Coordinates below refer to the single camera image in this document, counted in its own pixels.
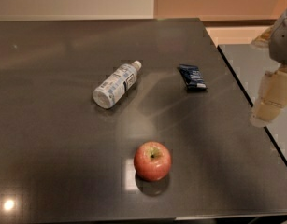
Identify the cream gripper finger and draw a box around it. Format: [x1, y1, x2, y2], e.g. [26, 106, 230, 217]
[250, 64, 287, 127]

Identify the blue rxbar blueberry wrapper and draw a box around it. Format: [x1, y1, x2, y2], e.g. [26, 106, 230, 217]
[178, 64, 207, 91]

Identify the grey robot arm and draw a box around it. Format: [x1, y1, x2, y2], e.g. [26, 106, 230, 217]
[250, 8, 287, 127]

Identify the red apple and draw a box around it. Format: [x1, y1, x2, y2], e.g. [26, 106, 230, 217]
[134, 141, 172, 182]

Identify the grey side table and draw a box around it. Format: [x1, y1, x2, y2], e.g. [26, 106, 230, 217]
[218, 44, 287, 167]

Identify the clear plastic water bottle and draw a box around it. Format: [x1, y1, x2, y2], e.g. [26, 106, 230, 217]
[93, 61, 142, 109]

